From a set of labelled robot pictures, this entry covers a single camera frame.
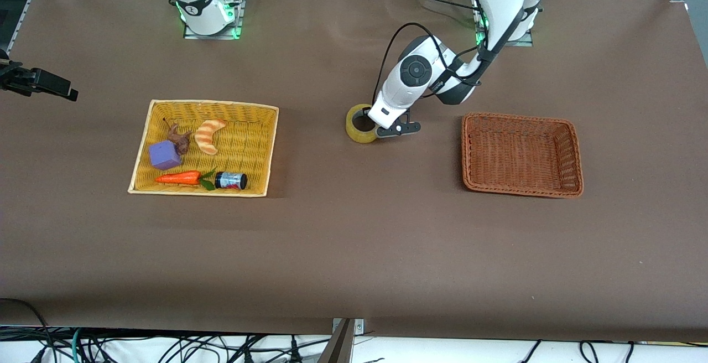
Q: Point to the clear yellowish tape roll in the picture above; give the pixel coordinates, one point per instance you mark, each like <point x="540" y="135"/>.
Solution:
<point x="359" y="137"/>

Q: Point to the brown wicker basket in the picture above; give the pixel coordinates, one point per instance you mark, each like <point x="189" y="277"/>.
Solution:
<point x="520" y="153"/>

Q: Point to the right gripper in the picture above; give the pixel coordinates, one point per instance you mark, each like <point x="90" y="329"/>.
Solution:
<point x="34" y="80"/>

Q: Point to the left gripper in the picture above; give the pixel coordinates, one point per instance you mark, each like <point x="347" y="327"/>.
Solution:
<point x="366" y="110"/>

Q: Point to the metal corner bracket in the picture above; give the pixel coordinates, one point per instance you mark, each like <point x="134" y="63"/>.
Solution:
<point x="359" y="327"/>

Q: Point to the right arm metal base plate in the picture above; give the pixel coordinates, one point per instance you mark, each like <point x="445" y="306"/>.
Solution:
<point x="239" y="20"/>

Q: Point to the orange toy carrot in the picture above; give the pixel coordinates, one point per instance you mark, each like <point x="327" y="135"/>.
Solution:
<point x="180" y="177"/>

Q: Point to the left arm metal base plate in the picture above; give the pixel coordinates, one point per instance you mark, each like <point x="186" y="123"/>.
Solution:
<point x="525" y="42"/>

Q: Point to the toy croissant bread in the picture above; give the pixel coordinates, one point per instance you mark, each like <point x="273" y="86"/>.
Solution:
<point x="207" y="137"/>

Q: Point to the brown toy figurine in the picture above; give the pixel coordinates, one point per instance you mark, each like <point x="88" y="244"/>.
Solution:
<point x="178" y="137"/>

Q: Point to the grey metal bar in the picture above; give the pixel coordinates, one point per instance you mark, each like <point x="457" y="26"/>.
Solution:
<point x="338" y="346"/>

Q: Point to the purple foam cube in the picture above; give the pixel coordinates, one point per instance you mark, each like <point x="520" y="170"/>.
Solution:
<point x="164" y="155"/>

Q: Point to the yellow woven tray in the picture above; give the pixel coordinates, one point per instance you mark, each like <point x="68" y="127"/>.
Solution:
<point x="260" y="175"/>

